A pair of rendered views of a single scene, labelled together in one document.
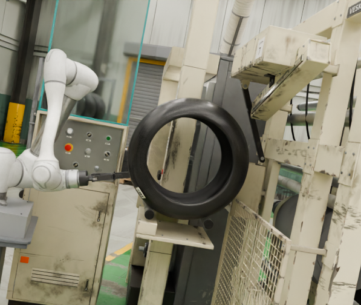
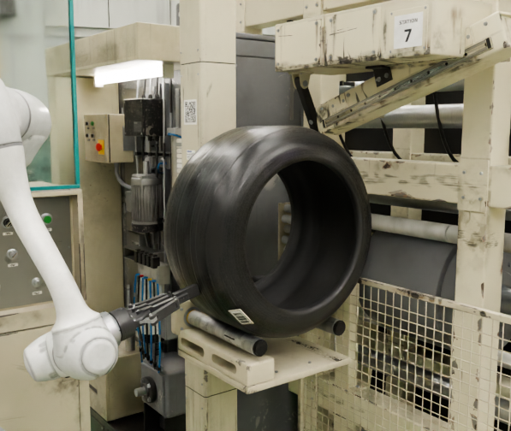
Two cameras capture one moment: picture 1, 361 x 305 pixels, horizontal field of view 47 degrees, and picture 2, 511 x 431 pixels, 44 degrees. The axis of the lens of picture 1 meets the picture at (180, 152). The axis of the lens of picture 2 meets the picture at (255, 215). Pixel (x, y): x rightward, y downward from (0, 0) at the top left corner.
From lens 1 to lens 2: 105 cm
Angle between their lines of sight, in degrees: 31
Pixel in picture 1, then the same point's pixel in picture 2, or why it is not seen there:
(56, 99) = (21, 182)
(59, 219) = not seen: outside the picture
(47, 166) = (103, 333)
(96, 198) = not seen: hidden behind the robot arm
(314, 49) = (506, 28)
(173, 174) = not seen: hidden behind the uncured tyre
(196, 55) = (217, 41)
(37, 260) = not seen: outside the picture
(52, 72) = not seen: outside the picture
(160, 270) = (227, 419)
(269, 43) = (435, 22)
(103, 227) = (80, 384)
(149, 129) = (239, 201)
